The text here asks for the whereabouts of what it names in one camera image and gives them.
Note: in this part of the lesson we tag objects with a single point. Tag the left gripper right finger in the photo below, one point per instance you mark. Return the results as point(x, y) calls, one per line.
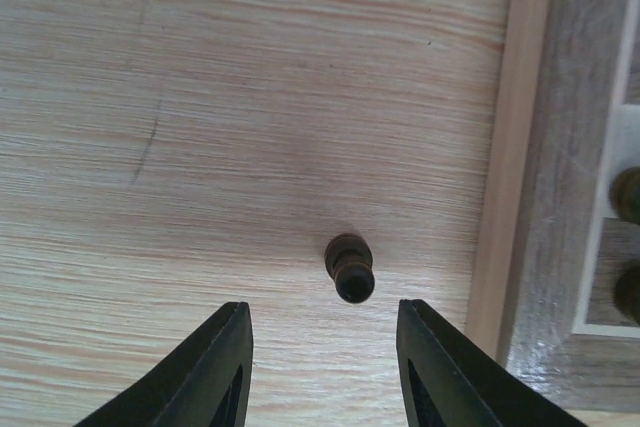
point(447, 380)

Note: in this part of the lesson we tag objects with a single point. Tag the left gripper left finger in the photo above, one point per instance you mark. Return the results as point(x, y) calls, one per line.
point(204, 381)

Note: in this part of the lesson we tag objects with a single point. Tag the dark pawn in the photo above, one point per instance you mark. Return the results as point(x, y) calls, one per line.
point(349, 263)
point(626, 292)

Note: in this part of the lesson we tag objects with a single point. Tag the dark chess piece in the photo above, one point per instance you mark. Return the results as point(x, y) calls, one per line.
point(624, 195)

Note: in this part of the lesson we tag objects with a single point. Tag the wooden chess board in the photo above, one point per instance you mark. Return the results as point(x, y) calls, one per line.
point(562, 89)

